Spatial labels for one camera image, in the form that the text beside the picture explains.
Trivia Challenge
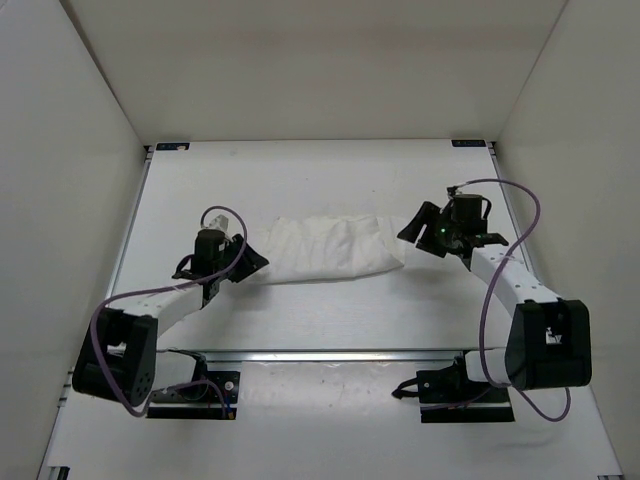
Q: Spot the aluminium table frame rail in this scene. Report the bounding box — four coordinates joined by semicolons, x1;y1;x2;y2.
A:
110;140;523;362

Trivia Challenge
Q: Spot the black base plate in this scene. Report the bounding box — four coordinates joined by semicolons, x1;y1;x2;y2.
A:
391;354;515;424
146;349;241;421

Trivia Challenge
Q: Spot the white pleated skirt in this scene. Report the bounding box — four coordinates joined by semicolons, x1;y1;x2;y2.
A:
252;214;406;285

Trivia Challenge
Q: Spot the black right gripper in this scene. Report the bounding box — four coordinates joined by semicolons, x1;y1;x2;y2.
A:
399;203;461;258

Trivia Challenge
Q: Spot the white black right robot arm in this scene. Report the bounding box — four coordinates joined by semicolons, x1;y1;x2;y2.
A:
401;194;592;401

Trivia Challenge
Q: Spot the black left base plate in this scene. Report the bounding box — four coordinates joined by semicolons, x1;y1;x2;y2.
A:
146;349;241;421

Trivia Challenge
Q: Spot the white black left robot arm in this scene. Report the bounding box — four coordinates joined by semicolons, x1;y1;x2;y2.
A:
72;205;408;417

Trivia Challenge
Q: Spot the blue corner label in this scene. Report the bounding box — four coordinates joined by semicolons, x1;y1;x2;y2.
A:
155;142;190;151
451;139;486;148

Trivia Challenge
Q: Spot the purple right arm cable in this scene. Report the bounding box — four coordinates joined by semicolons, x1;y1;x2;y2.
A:
447;178;572;424

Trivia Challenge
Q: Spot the blue right corner label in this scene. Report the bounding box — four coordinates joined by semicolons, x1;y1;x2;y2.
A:
451;139;486;148

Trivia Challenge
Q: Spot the blue left corner label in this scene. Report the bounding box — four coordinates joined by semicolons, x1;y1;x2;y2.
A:
155;142;190;151

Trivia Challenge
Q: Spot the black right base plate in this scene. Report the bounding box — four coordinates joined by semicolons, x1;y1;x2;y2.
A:
391;354;515;424

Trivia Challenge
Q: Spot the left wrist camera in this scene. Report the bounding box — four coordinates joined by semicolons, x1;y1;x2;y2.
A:
205;214;229;234

